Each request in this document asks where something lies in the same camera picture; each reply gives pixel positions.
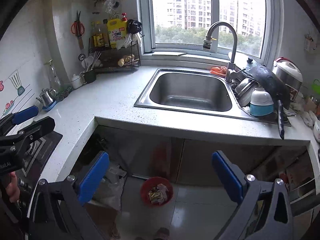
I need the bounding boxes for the yellow seasoning packet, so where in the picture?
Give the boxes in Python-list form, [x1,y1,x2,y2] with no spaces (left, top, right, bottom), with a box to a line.
[148,187,165,205]

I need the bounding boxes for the white plastic glove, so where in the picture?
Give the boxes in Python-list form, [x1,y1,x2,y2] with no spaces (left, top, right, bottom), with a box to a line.
[156,183,169,198]

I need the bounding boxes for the red plastic trash bin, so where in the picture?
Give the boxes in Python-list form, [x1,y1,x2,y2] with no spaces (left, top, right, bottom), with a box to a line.
[140,177,174,207]

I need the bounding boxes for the chrome kitchen faucet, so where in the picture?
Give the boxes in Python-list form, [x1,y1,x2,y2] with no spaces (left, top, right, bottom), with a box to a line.
[202,21,238,83]

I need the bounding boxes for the person left hand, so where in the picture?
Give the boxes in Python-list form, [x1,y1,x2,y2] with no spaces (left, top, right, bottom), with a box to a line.
[6,172,20,203]

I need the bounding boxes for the white plastic bags pile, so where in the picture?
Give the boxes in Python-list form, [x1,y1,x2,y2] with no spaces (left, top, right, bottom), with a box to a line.
[93,162,127,211]

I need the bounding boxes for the small steel kettle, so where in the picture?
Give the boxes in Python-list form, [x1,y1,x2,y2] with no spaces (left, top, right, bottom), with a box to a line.
[36,88,57,107]

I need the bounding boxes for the white ceramic pot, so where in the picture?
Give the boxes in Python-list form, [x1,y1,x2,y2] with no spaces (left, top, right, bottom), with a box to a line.
[71,74,83,89]

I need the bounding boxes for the black utensil holder mug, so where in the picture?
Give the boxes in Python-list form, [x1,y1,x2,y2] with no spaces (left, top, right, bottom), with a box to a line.
[81,69,97,84]

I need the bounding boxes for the steel strainer ladle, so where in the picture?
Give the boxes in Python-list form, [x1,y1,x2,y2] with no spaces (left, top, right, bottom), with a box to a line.
[78,53,86,61]

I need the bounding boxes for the pink slipper right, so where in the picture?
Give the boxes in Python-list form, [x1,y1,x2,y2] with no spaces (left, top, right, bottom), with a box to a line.
[153,228,170,240]

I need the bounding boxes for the blue white bowl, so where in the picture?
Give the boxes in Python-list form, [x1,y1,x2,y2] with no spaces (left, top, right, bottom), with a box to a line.
[249,88,274,116]

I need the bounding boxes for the ginger root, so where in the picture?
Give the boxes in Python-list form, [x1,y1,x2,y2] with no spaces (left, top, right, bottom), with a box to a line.
[118,54,135,67]

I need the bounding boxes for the stainless steel sink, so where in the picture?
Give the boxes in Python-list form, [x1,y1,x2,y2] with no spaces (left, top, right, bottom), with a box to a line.
[134,68,278,124]

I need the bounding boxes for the black wok pan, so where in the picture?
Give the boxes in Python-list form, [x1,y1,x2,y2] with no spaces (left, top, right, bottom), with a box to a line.
[245,64,290,140]

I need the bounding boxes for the orange cloth by faucet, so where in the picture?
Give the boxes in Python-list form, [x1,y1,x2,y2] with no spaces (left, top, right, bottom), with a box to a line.
[210,66,227,77]

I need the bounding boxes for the yellow detergent jug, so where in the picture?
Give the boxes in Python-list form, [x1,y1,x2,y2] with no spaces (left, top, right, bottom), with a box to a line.
[107,18,127,49]

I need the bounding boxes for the silver rice cooker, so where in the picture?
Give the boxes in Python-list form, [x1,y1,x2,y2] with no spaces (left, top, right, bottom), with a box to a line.
[272,57,303,101]

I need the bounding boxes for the black wire rack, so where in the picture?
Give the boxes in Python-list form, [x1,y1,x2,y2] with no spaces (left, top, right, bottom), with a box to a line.
[88,38,141,74]

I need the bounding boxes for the orange handled scissors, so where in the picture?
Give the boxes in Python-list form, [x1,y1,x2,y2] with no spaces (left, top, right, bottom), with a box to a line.
[71,11,85,50]

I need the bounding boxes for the green handled container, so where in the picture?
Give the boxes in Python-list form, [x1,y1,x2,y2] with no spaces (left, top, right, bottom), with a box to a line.
[311,79,320,95]

